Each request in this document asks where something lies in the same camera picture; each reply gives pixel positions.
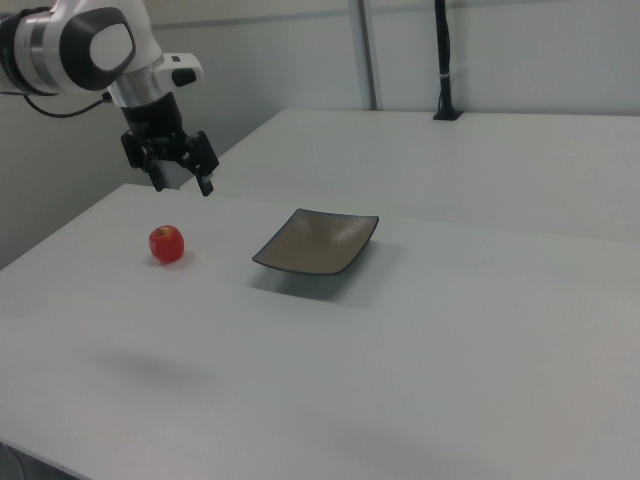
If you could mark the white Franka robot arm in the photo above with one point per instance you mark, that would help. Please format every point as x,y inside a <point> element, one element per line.
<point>100,45</point>

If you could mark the square brown ceramic plate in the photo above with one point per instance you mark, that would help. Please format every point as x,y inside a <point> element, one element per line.
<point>315,245</point>

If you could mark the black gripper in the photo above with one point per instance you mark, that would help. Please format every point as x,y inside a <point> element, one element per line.
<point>152,122</point>

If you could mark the red apple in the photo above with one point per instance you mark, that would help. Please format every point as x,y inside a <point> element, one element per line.
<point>166,246</point>

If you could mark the black pole with white tape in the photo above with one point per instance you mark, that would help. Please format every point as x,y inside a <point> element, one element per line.
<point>444,50</point>

